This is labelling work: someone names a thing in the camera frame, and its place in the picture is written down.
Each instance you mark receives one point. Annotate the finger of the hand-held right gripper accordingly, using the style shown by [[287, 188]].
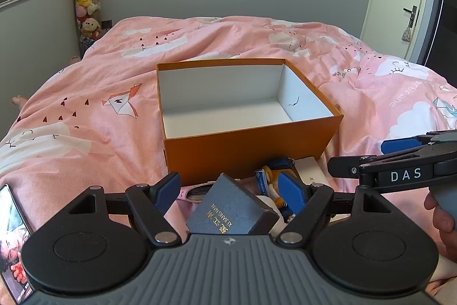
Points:
[[400, 145], [344, 167]]

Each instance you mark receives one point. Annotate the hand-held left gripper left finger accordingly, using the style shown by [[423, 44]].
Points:
[[167, 191]]

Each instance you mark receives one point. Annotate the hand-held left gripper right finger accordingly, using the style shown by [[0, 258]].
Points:
[[290, 189]]

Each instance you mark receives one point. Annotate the pink pouch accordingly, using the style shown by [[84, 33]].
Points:
[[189, 196]]

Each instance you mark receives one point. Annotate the orange and blue doll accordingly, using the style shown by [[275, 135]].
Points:
[[268, 173]]

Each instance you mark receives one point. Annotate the white box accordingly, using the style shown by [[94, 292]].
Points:
[[314, 171]]

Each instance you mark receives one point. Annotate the orange cardboard box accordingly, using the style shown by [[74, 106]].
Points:
[[250, 147]]

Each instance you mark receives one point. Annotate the dark blue gift box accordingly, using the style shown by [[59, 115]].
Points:
[[228, 208]]

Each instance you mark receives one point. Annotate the person's right hand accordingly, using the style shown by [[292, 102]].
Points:
[[448, 230]]

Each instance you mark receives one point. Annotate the small blue tag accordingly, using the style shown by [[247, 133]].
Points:
[[260, 180]]

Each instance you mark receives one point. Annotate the small hanging pouch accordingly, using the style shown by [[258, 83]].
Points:
[[406, 34]]

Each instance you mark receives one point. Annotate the pink printed blanket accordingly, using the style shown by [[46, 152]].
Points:
[[107, 94]]

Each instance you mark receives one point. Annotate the black wardrobe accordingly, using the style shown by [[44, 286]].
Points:
[[450, 5]]

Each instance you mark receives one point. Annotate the pale pink slipper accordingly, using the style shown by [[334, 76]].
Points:
[[75, 59], [18, 101]]

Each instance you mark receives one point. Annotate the smartphone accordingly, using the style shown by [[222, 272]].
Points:
[[10, 237]]

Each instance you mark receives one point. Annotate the black wall socket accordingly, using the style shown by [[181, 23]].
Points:
[[106, 25]]

